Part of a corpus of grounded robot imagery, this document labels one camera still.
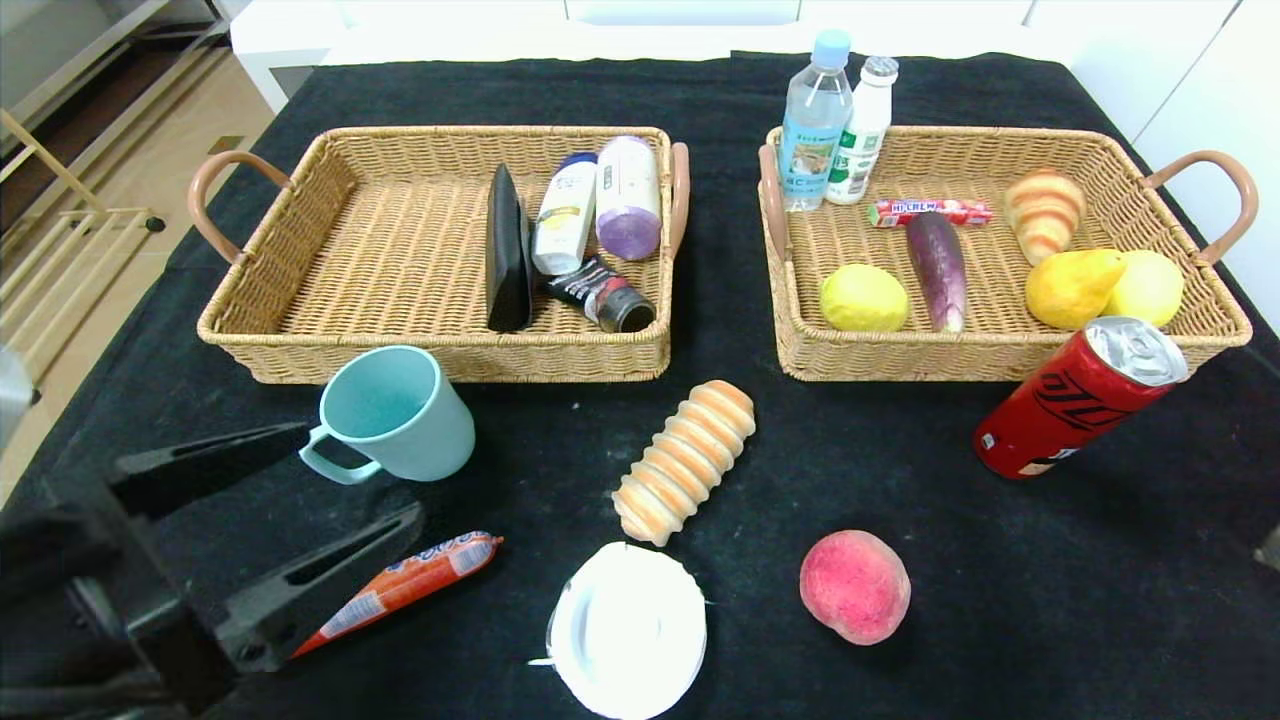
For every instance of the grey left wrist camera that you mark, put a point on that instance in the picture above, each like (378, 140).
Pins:
(15, 395)

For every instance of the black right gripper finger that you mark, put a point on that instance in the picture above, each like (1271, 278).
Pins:
(1272, 550)

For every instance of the wicker basket holding toiletries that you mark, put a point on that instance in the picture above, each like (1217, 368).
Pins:
(400, 250)

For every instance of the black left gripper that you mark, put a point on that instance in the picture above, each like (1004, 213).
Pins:
(150, 570)

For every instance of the yellow lemon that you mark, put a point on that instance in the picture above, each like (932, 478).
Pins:
(863, 298)
(1150, 285)

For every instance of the wicker basket holding food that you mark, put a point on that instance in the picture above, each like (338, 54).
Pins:
(1000, 335)

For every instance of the light wooden rack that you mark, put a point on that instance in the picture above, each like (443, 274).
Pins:
(100, 212)

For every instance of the white milk bottle green label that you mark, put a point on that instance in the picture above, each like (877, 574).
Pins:
(865, 130)

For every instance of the ridged bread roll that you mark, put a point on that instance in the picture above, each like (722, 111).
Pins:
(685, 460)

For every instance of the yellow orange pear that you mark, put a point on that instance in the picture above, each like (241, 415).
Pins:
(1070, 290)

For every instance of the grey metal shelf unit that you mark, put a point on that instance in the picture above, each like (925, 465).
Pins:
(100, 40)

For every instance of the black flat case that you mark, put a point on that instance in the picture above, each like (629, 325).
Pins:
(508, 260)

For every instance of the white bottle purple cap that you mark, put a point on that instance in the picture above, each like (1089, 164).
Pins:
(628, 200)

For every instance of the black cosmetic tube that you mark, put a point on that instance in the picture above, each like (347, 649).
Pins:
(600, 293)

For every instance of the red cola can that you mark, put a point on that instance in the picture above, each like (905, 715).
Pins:
(1060, 410)

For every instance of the orange wrapped sausage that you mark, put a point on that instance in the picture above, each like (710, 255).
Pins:
(420, 580)

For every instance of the striped croissant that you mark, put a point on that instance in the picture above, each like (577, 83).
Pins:
(1045, 215)

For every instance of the white round lid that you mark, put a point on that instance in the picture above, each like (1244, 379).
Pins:
(630, 630)

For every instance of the pink peach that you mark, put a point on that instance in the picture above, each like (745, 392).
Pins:
(855, 588)

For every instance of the purple eggplant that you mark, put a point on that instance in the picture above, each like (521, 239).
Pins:
(938, 265)

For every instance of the white lotion bottle blue cap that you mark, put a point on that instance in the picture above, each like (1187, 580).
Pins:
(563, 220)

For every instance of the red chewy candy pack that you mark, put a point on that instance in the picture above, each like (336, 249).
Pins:
(930, 212)

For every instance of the clear water bottle blue label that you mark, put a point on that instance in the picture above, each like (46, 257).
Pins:
(812, 130)

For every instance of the teal plastic mug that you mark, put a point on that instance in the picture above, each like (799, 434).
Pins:
(410, 420)

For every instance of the white cabinet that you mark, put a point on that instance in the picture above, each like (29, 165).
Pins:
(450, 30)

